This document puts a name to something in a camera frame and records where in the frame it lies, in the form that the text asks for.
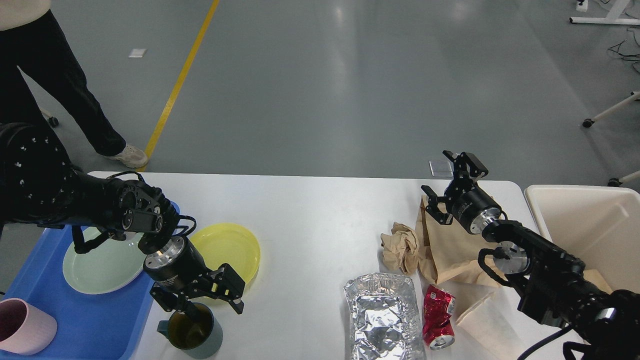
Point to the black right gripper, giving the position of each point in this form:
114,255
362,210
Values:
464,200

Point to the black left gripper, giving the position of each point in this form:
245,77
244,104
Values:
180,273

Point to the dark teal mug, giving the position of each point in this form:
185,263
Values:
198,339

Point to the yellow plastic plate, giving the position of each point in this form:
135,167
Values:
229,243

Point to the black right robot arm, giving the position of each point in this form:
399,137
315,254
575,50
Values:
550,281

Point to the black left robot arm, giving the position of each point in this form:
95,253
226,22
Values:
39,185

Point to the brown paper bag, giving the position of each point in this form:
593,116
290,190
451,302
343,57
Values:
451,253

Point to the crumpled brown paper ball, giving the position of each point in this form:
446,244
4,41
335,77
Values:
400,249

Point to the pale green plate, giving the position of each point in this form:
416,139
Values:
108,268

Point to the blue plastic tray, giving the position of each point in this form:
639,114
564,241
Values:
89,327

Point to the crushed red soda can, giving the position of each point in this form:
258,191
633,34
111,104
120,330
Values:
438,308

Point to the white paper cup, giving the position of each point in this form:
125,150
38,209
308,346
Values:
486,324

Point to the aluminium foil tray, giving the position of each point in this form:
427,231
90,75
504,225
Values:
384,319

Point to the beige plastic bin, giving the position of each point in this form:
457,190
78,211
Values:
598,224

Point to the pink cup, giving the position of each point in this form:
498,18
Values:
25,329

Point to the white wheeled chair base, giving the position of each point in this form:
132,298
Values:
588,122

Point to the person in black trousers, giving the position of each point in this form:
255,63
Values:
33,44

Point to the white desk frame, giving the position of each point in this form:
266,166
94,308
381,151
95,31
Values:
616,14

